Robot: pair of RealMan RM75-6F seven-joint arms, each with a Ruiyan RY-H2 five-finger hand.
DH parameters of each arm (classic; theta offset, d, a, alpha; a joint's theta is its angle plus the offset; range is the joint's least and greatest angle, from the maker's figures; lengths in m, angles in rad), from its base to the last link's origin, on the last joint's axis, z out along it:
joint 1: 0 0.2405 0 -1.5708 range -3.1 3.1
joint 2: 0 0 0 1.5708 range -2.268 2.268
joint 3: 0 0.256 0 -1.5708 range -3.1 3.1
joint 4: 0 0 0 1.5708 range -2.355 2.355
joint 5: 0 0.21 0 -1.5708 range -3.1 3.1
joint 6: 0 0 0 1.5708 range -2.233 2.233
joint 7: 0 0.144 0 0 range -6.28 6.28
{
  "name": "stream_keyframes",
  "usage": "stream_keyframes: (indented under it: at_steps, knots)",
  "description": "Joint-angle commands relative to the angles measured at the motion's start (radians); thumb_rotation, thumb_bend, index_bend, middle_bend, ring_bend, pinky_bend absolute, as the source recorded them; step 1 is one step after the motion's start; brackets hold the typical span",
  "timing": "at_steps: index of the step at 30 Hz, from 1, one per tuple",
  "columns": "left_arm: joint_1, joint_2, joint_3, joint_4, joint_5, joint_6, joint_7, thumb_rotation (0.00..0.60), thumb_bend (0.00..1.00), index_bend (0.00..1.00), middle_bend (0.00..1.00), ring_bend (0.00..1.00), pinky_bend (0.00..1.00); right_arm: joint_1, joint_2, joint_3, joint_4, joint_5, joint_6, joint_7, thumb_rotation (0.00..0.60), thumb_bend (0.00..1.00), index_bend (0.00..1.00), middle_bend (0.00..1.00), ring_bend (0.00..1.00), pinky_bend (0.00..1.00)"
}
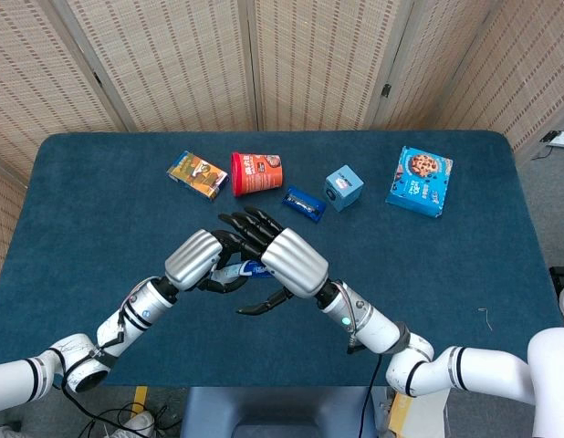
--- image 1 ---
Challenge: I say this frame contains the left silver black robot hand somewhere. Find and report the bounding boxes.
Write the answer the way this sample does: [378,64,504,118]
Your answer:
[164,229,249,294]

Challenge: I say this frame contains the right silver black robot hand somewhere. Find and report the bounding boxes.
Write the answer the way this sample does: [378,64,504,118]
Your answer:
[217,205,329,317]

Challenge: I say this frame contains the blue white toothpaste tube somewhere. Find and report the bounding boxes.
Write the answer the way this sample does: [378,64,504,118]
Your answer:
[211,259,277,283]

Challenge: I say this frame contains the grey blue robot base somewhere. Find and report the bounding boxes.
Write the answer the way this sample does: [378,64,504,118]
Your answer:
[180,386,379,438]

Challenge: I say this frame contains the dark blue snack packet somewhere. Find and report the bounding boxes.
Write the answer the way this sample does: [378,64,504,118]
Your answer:
[281,184,328,224]

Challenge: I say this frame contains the yellow brown snack box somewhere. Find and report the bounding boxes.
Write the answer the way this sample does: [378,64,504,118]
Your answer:
[166,151,229,203]

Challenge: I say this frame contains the blue felt table cover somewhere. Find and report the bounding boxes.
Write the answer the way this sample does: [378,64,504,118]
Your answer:
[0,130,564,389]

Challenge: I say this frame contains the light blue cube box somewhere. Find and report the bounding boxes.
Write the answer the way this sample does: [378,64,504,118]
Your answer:
[324,164,365,213]

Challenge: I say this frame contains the red instant noodle cup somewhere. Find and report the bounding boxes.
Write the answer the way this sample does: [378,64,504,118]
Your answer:
[230,151,285,198]

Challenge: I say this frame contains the yellow floor tape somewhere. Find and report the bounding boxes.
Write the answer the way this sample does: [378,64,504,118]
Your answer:
[129,386,149,414]

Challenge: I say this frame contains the blue cookie box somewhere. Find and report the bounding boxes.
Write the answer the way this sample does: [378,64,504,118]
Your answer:
[384,145,454,219]

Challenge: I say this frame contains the white grey sneaker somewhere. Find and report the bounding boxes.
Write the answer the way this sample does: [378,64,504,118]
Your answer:
[112,410,156,438]

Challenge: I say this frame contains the yellow white cardboard box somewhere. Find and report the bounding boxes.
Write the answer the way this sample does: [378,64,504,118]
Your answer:
[385,390,452,438]

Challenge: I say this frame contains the woven bamboo folding screen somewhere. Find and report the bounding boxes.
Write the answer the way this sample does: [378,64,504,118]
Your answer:
[0,0,564,279]

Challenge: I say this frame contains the black box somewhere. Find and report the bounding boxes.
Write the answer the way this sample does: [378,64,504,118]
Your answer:
[548,266,564,297]

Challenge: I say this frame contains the white power strip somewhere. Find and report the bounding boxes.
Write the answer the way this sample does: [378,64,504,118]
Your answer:
[539,130,564,151]

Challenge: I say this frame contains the black floor cables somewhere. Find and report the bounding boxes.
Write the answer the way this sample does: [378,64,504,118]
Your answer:
[60,378,183,438]

